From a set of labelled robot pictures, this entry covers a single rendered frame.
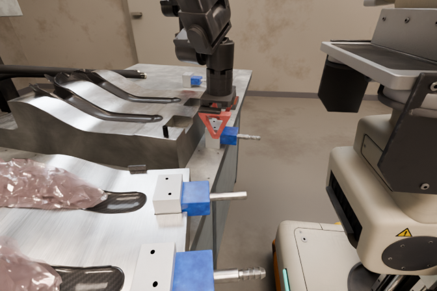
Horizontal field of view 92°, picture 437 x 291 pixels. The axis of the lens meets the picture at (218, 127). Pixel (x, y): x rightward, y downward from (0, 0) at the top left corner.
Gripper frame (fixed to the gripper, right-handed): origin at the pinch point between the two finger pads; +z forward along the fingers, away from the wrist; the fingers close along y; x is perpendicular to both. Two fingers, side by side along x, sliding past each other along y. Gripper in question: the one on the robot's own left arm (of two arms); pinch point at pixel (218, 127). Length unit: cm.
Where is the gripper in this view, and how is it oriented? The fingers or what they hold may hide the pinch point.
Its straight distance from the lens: 51.8
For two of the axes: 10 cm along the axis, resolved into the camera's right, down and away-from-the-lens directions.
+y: -1.8, 4.8, -8.6
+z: -0.2, 8.7, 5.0
